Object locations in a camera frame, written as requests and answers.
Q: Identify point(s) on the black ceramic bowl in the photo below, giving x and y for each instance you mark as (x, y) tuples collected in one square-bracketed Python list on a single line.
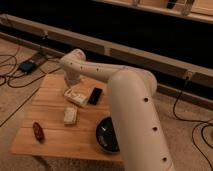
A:
[(106, 137)]

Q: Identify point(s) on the wooden folding table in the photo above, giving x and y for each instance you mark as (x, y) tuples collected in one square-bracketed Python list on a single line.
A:
[(47, 109)]

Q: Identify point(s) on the red oblong object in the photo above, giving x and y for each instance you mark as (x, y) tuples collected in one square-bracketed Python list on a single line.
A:
[(38, 131)]

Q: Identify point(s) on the white rectangular sponge block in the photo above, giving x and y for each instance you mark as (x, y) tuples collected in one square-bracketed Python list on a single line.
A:
[(70, 115)]

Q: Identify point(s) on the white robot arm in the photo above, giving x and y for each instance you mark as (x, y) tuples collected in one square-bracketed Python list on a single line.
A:
[(130, 91)]

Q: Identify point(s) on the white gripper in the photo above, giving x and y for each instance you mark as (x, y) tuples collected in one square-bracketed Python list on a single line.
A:
[(72, 80)]

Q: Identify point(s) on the blue power adapter box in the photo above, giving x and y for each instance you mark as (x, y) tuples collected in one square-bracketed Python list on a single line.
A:
[(27, 67)]

